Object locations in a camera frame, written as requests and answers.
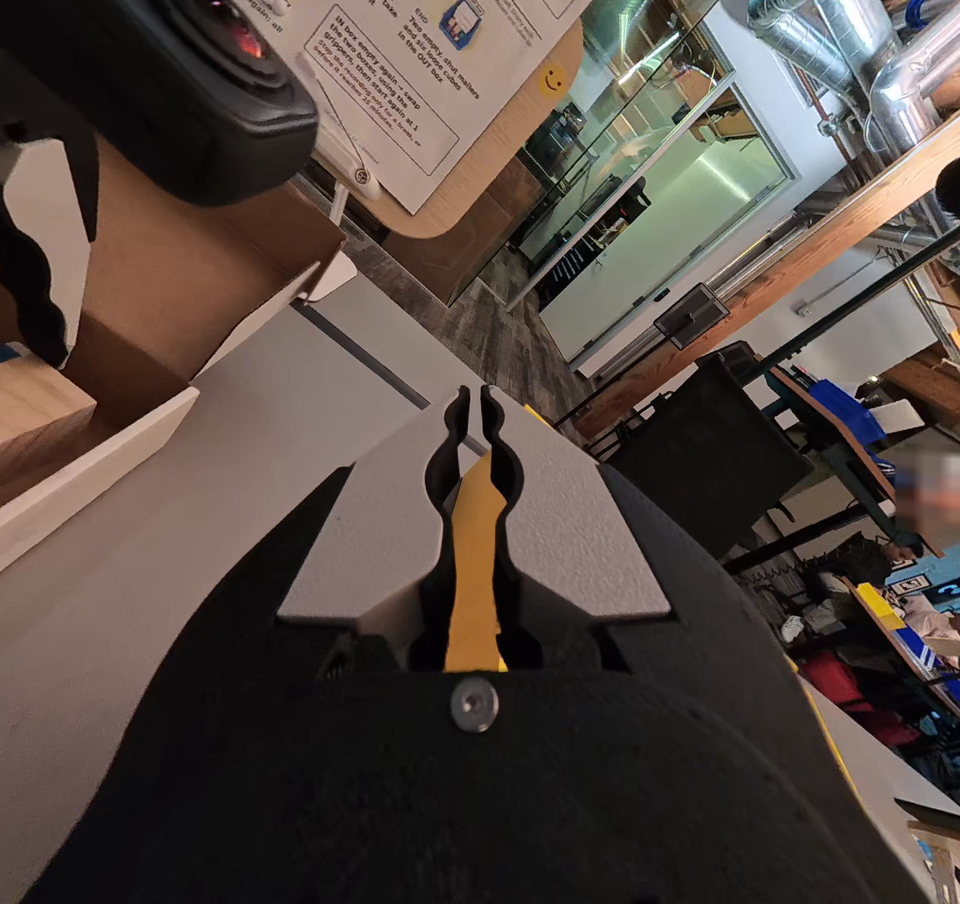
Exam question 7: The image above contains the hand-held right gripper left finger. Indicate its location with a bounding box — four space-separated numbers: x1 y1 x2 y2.
276 385 471 670

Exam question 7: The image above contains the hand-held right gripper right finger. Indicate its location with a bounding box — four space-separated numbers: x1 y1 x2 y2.
478 385 672 669

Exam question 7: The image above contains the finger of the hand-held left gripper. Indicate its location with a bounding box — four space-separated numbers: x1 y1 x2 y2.
0 139 93 370

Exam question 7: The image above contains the yellow plastic bin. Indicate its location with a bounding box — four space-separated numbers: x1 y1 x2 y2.
442 403 860 796

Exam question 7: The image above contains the white mailer box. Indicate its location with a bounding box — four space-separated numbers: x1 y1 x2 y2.
0 135 360 571

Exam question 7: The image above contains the wooden cube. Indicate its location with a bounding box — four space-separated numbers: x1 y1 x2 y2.
0 359 99 481

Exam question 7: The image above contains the wooden board with printed sheet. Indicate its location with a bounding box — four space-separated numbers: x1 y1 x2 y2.
187 0 648 243

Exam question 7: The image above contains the wooden beam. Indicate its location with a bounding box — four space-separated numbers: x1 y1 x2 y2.
576 115 960 436

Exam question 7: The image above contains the silver ventilation duct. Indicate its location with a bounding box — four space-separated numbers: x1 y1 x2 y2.
746 0 960 142

